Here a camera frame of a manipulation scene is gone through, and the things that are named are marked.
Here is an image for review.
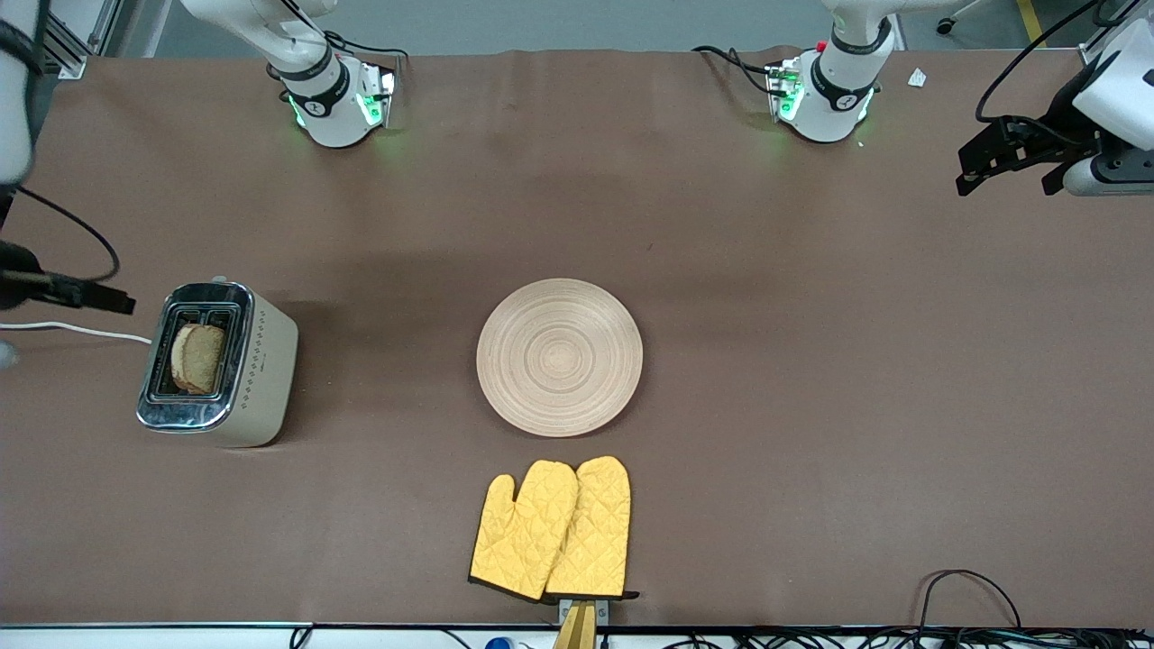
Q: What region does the black left base cable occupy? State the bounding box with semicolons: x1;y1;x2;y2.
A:
692;45;778;96

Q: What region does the aluminium frame profile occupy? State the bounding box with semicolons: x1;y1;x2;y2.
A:
41;0;123;78

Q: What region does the black base cable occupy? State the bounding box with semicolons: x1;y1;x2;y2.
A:
320;32;408;87
692;45;778;96

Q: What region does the black chair caster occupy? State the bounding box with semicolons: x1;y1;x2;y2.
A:
936;0;985;37

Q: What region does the white toaster power cable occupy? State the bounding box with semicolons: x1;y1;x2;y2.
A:
0;321;152;346

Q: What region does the black right base cable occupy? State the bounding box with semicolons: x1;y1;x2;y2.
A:
320;32;408;87

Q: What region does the brown bread slice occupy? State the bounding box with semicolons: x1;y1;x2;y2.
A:
169;323;228;396

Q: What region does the black looped cable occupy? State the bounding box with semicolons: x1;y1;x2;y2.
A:
916;569;1023;630

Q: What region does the chrome and beige toaster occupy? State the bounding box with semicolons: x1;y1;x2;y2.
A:
135;276;300;449

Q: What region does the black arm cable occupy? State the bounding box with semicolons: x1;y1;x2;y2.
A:
14;185;122;284
976;0;1108;123

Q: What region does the brown table cover sheet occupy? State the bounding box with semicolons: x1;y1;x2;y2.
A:
0;45;1154;629

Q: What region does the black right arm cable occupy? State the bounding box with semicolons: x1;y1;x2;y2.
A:
14;185;122;284

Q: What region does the yellow quilted oven mitt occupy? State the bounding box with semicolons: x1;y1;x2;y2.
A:
468;460;580;603
544;455;641;601

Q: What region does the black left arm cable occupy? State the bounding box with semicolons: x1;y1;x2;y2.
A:
976;0;1108;123

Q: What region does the yellow wooden strip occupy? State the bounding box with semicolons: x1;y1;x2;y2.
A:
552;602;598;649

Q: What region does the round wooden plate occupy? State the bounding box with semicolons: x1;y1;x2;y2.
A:
475;278;645;439

